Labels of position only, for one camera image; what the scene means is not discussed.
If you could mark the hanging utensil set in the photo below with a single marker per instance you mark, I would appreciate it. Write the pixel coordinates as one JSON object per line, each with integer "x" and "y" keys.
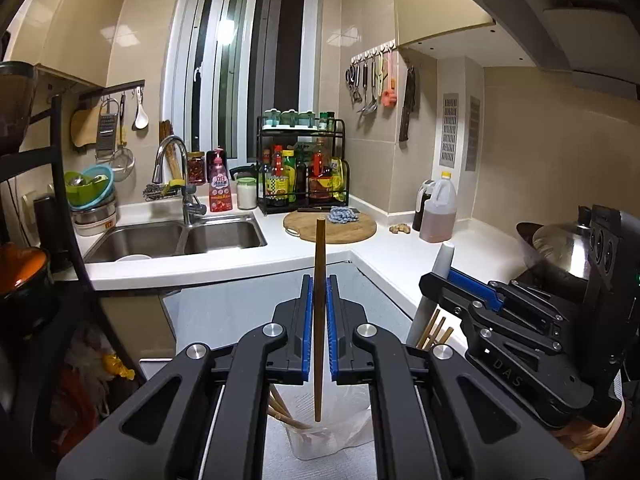
{"x": 371, "y": 79}

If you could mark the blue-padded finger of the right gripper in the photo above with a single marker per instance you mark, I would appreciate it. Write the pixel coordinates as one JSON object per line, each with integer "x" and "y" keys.
{"x": 476, "y": 288}

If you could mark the red dish soap bottle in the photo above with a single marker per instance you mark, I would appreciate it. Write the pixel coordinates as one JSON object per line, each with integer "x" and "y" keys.
{"x": 219, "y": 193}

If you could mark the hanging cleaver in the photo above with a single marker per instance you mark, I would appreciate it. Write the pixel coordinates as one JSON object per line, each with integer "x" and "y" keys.
{"x": 409, "y": 104}

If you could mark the black metal shelf rack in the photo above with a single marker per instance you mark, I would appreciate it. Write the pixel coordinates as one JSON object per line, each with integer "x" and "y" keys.
{"x": 40, "y": 316}

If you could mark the steel wok with lid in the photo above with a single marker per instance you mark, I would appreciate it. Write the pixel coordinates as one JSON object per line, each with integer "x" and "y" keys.
{"x": 558, "y": 253}

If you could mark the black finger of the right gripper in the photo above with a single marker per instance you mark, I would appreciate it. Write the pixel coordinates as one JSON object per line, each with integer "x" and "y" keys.
{"x": 450, "y": 294}

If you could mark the person's right hand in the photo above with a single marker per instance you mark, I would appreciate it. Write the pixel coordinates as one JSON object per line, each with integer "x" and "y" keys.
{"x": 585, "y": 440}

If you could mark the white handled fork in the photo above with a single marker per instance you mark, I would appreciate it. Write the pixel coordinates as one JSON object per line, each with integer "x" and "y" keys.
{"x": 427, "y": 306}

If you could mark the round wooden cutting board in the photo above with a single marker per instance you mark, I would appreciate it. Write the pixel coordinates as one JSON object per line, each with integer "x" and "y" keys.
{"x": 304, "y": 226}

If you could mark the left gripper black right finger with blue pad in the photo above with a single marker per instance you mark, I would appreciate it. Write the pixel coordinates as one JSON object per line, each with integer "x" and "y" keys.
{"x": 435, "y": 416}

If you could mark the green and blue colander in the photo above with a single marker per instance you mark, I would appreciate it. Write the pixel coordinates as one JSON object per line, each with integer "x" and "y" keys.
{"x": 87, "y": 189}

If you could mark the metal box grater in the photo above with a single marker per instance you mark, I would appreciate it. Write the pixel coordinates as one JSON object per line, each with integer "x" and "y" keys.
{"x": 106, "y": 133}

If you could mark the oil jug with yellow cap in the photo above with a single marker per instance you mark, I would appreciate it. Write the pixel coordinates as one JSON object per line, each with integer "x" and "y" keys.
{"x": 440, "y": 211}

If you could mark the black spice rack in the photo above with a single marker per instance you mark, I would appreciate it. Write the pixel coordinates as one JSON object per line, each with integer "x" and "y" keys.
{"x": 302, "y": 161}

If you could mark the range hood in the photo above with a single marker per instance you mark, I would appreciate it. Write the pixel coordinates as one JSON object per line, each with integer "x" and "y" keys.
{"x": 595, "y": 41}

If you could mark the steel double sink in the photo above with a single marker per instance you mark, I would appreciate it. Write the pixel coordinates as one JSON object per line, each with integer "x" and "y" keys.
{"x": 172, "y": 238}

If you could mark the orange lidded black pot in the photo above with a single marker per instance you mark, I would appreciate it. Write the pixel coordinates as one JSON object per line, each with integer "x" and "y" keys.
{"x": 23, "y": 270}

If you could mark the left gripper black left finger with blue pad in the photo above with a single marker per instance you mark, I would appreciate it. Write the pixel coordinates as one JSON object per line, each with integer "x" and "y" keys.
{"x": 204, "y": 414}

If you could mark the blue dish cloth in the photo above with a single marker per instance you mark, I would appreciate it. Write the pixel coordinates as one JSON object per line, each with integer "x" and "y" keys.
{"x": 342, "y": 215}

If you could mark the clear plastic utensil holder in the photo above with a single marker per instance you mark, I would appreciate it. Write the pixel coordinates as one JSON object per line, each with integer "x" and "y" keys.
{"x": 346, "y": 420}

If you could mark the white jar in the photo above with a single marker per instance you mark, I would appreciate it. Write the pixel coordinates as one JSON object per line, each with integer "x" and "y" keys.
{"x": 246, "y": 193}

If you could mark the white hanging ladle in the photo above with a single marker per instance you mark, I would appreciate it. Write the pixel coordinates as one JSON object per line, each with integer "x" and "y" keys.
{"x": 141, "y": 119}

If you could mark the wooden chopstick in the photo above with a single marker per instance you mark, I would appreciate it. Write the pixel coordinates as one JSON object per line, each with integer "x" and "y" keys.
{"x": 276, "y": 394}
{"x": 281, "y": 417}
{"x": 436, "y": 328}
{"x": 436, "y": 314}
{"x": 444, "y": 336}
{"x": 319, "y": 314}
{"x": 275, "y": 406}

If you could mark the window with white frame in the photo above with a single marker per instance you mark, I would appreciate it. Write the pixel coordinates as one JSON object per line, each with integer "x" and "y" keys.
{"x": 228, "y": 61}

